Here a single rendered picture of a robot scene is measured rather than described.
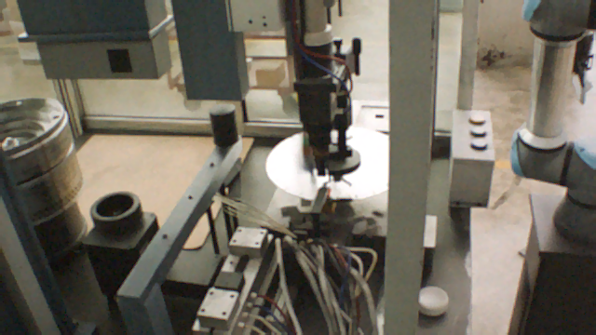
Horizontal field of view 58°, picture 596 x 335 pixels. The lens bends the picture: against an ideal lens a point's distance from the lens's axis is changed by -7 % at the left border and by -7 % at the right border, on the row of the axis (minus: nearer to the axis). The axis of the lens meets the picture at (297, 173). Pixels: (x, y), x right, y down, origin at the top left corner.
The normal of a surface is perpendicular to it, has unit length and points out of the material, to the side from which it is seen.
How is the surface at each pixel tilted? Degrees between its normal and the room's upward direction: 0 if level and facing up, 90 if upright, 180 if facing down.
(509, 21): 90
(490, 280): 0
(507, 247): 0
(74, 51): 90
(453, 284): 0
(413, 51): 90
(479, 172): 90
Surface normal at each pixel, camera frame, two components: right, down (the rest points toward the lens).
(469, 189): -0.23, 0.54
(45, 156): 0.85, 0.23
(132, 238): -0.07, -0.84
